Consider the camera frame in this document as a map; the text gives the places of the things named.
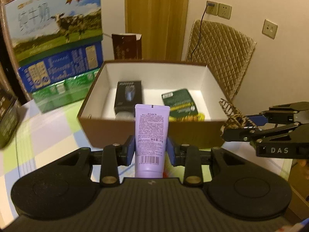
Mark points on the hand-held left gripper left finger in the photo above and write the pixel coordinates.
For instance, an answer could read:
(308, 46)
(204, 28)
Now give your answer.
(131, 149)

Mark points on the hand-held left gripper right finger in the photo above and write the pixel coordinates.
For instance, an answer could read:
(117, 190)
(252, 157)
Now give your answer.
(169, 149)

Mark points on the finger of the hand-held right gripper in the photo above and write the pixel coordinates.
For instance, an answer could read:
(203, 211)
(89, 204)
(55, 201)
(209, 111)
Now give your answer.
(284, 112)
(236, 134)

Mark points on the leopard print hair clip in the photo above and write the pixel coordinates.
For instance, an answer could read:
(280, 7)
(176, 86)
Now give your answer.
(235, 119)

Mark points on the purple cream tube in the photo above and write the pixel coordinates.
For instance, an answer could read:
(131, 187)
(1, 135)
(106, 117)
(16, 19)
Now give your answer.
(152, 130)

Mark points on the brown cardboard box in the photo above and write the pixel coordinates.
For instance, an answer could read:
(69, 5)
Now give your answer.
(108, 133)

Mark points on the yellow snack packet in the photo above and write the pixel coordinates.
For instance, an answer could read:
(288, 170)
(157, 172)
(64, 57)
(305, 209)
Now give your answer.
(193, 117)

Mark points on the dark green packet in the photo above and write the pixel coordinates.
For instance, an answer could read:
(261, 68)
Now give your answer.
(178, 101)

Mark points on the black shaver box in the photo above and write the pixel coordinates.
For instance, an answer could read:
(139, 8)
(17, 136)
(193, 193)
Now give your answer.
(129, 94)

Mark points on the checked cloth desktop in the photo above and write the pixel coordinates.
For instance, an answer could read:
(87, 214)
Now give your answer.
(48, 135)

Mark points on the quilted cover chair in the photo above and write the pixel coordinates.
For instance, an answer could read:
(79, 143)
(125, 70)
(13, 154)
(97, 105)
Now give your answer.
(222, 60)

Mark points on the green carton box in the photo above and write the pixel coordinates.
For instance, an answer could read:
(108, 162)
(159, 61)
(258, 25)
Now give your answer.
(60, 96)

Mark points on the dark brown gift box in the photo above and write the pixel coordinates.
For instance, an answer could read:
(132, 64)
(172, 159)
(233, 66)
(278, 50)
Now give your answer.
(124, 47)

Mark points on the blue carton box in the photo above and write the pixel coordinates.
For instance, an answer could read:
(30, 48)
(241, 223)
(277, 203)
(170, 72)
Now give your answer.
(72, 60)

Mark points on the black and green food box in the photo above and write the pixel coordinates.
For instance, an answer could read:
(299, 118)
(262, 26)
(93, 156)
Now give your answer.
(7, 120)

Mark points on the wooden door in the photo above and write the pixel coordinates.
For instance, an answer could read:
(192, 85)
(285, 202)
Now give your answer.
(157, 9)

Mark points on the cow print milk carton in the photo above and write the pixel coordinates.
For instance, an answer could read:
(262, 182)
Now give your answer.
(48, 29)

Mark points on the beige wall socket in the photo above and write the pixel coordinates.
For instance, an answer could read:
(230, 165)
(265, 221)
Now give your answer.
(212, 8)
(270, 29)
(225, 11)

